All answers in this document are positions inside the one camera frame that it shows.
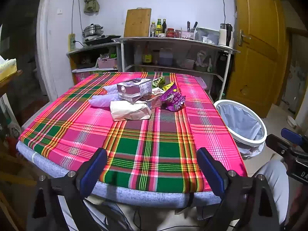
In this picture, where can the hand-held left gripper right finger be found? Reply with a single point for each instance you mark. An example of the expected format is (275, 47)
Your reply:
(211, 173)

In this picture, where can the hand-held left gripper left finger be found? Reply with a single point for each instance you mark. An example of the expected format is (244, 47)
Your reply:
(92, 170)

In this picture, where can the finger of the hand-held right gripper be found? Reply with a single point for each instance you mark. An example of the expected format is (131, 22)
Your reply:
(275, 143)
(291, 134)

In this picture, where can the white round trash bin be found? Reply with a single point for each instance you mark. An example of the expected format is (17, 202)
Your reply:
(240, 138)

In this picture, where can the white foam fruit net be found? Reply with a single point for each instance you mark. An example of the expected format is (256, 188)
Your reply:
(101, 101)

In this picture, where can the beige tissue pack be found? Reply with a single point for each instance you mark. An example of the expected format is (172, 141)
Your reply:
(130, 110)

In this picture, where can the purple snack packet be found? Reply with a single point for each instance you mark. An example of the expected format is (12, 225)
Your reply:
(175, 99)

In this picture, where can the purple grey drink carton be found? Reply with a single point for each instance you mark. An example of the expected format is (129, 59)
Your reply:
(132, 87)

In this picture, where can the gold brown wrapper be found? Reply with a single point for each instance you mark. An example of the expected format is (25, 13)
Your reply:
(168, 86)

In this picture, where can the green snack packet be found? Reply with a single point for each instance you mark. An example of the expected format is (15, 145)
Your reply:
(160, 81)

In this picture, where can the white floor bowl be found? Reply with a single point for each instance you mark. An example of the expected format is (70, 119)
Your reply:
(291, 121)

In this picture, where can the person's right leg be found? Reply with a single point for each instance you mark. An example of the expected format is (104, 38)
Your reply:
(272, 180)

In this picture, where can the person's leg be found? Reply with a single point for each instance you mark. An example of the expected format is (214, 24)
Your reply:
(115, 212)
(272, 180)

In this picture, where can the clear plastic bin liner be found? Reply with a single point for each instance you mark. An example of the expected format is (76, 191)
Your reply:
(240, 120)

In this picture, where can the person's left leg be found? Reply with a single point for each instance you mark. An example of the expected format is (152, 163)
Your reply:
(115, 212)

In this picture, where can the blue grey table cover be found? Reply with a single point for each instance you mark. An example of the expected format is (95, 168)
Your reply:
(144, 195)

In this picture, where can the pink plaid tablecloth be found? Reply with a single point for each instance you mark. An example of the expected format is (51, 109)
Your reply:
(149, 149)

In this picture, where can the yellow wooden door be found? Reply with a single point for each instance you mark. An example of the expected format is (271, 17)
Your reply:
(257, 53)

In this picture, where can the pink package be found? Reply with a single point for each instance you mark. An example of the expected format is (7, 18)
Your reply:
(81, 77)

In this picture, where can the pink plastic basket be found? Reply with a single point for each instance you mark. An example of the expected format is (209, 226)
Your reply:
(107, 63)

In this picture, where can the crumpled plastic bags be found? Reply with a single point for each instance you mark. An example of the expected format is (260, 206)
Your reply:
(203, 61)

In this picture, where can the small plastic bucket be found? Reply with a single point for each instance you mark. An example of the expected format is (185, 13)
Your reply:
(190, 64)

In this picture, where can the white electric kettle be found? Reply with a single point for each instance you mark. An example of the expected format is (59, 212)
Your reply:
(223, 37)

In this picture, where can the small wooden shelf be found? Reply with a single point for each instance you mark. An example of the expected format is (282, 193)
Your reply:
(79, 50)

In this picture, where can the purple liquid jug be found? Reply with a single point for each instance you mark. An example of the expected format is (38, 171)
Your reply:
(165, 57)

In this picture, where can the dark bottle with yellow label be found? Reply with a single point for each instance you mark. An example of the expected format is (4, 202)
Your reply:
(147, 58)

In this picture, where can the clear plastic container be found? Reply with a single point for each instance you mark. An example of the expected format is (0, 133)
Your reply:
(208, 35)

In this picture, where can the yellow power strip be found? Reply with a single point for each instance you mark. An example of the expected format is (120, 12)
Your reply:
(71, 42)

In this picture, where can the black induction cooker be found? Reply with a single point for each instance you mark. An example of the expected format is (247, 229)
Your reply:
(101, 39)

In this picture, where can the yellow tissue box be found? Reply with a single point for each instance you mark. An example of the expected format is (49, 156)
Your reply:
(7, 67)

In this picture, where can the pink knife holder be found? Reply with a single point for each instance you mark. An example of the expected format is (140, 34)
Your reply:
(187, 35)

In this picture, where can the metal topped shelf unit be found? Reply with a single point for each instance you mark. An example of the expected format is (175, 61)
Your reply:
(168, 40)

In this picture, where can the steel cooking pot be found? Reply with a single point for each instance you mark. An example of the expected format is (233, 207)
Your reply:
(92, 30)

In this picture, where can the kitchen knife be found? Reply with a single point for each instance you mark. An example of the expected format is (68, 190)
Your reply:
(189, 26)
(194, 26)

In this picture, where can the small glass jar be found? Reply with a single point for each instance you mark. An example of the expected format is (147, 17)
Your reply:
(177, 33)

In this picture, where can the red lidded jar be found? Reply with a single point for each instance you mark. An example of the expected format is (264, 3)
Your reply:
(170, 33)

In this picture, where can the dark sauce bottle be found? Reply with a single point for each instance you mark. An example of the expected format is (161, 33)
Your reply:
(164, 27)

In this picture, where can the clear glass bottle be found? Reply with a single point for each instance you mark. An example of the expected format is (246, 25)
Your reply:
(153, 30)

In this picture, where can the green bottle with yellow label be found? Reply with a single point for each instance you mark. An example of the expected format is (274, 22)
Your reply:
(158, 28)

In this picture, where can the wooden cutting board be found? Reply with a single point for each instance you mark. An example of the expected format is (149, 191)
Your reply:
(137, 22)

